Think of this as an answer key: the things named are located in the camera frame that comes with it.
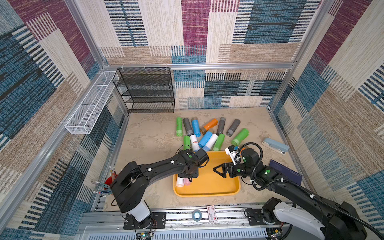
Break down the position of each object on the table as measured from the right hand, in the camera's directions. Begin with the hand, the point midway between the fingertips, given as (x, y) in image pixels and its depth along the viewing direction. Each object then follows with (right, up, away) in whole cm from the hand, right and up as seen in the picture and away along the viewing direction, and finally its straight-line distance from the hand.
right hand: (220, 170), depth 78 cm
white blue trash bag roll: (-21, -7, +3) cm, 23 cm away
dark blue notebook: (+39, -4, +9) cm, 41 cm away
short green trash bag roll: (-19, +12, +21) cm, 30 cm away
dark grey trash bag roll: (-18, +20, +28) cm, 39 cm away
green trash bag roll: (-24, +22, +29) cm, 44 cm away
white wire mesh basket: (-65, +27, -7) cm, 71 cm away
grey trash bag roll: (+5, +23, +29) cm, 37 cm away
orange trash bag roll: (-1, +24, +32) cm, 40 cm away
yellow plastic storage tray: (-5, -9, +7) cm, 12 cm away
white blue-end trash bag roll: (-4, +11, +20) cm, 23 cm away
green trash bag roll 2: (+21, +18, +26) cm, 37 cm away
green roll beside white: (+3, +12, +22) cm, 25 cm away
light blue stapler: (+38, +10, +19) cm, 44 cm away
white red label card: (-5, -20, -3) cm, 21 cm away
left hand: (-15, -4, +6) cm, 16 cm away
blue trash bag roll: (-12, +22, +29) cm, 38 cm away
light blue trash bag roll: (-6, +14, +22) cm, 27 cm away
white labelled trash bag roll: (-14, +12, +19) cm, 26 cm away
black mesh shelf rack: (-48, +49, +31) cm, 75 cm away
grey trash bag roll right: (+14, +22, +28) cm, 38 cm away
